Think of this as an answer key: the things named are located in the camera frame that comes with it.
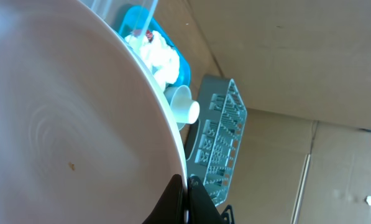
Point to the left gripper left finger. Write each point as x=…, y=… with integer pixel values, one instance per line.
x=169, y=208

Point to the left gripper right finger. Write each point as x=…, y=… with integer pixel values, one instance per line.
x=200, y=206

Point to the large white plate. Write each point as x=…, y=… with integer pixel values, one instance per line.
x=86, y=135

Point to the white paper napkin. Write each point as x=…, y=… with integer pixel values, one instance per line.
x=161, y=59

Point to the red candy wrapper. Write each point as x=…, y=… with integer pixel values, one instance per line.
x=148, y=34

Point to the grey dishwasher rack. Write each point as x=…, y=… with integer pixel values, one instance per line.
x=214, y=140

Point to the white paper cup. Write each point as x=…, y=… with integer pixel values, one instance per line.
x=185, y=110

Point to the grey bowl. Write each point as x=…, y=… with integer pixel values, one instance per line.
x=177, y=92

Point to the teal plastic serving tray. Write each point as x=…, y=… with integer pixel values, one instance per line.
x=185, y=70

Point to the clear plastic storage bin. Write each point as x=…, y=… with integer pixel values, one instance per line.
x=126, y=17

